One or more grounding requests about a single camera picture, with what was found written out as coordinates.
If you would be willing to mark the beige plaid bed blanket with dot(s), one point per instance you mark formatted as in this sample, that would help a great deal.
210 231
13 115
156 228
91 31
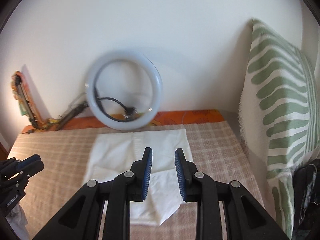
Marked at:
65 154

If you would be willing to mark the white cloth garment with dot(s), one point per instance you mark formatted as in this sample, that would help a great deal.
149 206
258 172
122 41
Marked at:
113 154

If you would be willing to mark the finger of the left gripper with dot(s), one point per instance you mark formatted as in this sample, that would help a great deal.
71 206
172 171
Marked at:
22 164
33 169

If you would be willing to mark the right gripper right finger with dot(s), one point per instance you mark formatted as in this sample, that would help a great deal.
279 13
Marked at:
185 171

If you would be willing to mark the white gloved left hand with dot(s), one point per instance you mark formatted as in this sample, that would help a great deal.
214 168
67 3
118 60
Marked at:
17 216

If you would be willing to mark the green striped white pillow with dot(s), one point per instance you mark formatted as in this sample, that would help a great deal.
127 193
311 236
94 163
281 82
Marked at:
279 118

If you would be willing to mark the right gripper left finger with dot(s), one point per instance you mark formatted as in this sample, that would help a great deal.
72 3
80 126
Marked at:
142 170

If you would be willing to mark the white ring light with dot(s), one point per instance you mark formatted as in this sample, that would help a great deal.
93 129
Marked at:
92 97

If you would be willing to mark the dark clothing pile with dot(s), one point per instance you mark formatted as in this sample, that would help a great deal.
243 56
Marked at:
306 200

